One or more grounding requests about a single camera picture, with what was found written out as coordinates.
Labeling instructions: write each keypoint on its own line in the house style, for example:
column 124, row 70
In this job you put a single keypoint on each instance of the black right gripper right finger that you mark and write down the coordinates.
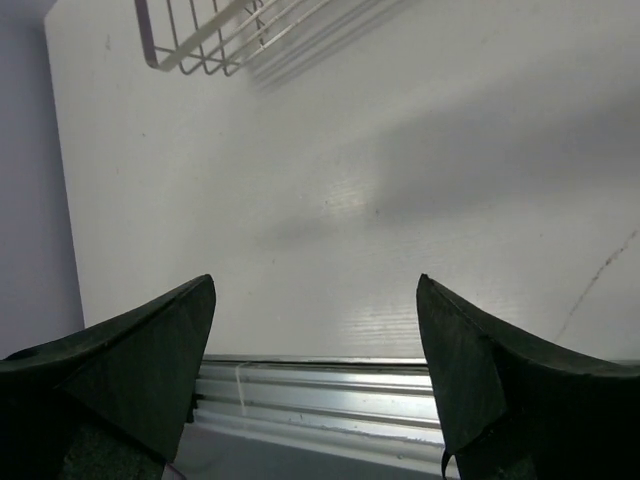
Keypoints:
column 512, row 405

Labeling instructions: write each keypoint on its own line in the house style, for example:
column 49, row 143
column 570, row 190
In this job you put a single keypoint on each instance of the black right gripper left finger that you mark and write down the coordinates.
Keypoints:
column 110, row 401

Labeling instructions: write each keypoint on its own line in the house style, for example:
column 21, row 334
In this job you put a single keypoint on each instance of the aluminium table edge rail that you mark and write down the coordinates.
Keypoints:
column 381, row 411

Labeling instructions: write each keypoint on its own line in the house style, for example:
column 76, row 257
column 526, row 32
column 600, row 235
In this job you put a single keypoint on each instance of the metal wire dish rack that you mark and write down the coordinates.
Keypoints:
column 223, row 36

